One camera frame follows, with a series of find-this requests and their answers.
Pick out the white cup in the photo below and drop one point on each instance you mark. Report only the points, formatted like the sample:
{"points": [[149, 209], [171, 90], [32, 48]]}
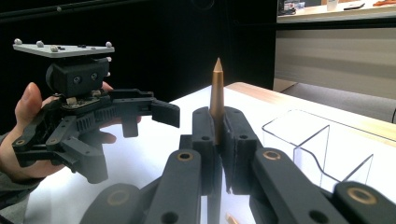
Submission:
{"points": [[332, 4]]}

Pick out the dark phone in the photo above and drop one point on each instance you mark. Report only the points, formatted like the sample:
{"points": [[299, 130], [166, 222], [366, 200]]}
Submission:
{"points": [[354, 6]]}

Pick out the black curtain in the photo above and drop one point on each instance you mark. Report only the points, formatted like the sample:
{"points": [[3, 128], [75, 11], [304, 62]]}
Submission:
{"points": [[171, 46]]}

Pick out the orange item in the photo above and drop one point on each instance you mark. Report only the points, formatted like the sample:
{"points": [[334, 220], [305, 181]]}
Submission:
{"points": [[384, 3]]}

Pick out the clear acrylic pen holder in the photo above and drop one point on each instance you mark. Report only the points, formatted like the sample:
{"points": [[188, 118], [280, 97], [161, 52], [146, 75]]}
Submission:
{"points": [[311, 140]]}

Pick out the white table cover sheet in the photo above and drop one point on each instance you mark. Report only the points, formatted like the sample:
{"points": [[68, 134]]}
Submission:
{"points": [[149, 149]]}

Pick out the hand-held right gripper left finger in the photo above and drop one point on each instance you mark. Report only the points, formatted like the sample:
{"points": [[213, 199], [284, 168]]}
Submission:
{"points": [[204, 149]]}

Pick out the long beige desk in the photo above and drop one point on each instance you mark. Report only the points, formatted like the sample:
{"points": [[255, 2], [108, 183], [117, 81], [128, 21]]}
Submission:
{"points": [[311, 16]]}

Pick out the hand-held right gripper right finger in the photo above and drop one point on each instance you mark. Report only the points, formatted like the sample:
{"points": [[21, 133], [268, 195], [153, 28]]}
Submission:
{"points": [[241, 155]]}

